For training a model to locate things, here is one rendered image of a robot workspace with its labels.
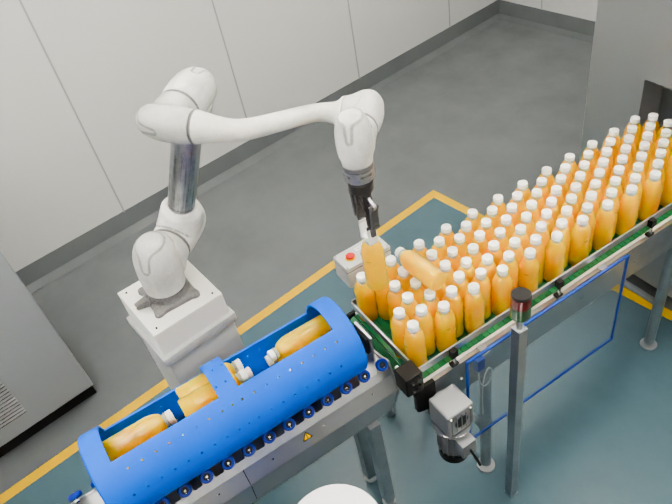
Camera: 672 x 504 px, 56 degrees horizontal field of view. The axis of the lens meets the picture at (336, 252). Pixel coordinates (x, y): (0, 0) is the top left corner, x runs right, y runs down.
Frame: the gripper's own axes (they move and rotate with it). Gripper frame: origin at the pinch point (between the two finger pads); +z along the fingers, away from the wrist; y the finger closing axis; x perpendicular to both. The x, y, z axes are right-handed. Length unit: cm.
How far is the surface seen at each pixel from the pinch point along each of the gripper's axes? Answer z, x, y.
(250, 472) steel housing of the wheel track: 58, -63, 14
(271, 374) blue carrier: 25, -45, 10
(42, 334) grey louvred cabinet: 88, -117, -136
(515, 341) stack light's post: 40, 28, 36
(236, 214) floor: 144, 18, -233
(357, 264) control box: 35.1, 6.0, -24.1
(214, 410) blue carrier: 26, -65, 10
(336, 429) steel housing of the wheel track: 62, -31, 15
